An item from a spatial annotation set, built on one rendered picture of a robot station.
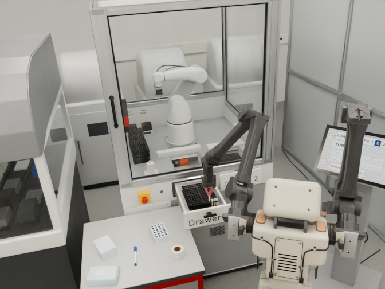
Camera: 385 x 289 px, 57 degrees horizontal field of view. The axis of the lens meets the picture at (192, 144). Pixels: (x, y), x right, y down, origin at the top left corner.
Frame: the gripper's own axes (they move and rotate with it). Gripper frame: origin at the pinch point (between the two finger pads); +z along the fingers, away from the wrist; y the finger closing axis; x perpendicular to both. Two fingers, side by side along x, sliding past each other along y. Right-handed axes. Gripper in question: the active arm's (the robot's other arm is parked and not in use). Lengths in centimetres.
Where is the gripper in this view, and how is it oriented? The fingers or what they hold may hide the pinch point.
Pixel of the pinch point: (208, 194)
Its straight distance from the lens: 209.4
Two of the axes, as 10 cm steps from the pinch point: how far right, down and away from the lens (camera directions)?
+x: 9.8, -1.2, 1.5
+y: 1.9, 4.0, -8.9
